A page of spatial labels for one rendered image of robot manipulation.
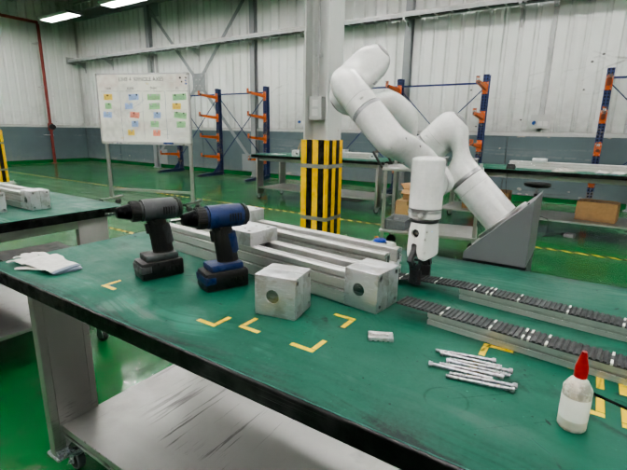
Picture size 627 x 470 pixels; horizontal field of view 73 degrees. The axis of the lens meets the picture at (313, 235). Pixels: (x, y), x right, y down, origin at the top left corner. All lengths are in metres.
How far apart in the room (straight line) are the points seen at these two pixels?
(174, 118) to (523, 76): 5.95
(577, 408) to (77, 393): 1.48
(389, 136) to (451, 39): 8.02
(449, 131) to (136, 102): 5.80
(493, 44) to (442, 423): 8.44
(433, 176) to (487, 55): 7.88
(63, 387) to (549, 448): 1.43
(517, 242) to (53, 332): 1.49
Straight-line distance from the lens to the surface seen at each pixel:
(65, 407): 1.73
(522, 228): 1.46
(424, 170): 1.09
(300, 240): 1.33
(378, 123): 1.15
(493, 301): 1.12
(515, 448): 0.69
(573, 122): 8.63
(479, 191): 1.53
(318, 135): 4.50
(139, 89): 6.89
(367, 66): 1.31
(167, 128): 6.64
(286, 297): 0.93
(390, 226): 4.19
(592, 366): 0.92
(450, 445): 0.66
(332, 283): 1.04
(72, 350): 1.66
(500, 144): 8.71
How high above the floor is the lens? 1.19
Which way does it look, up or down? 14 degrees down
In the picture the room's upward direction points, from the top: 1 degrees clockwise
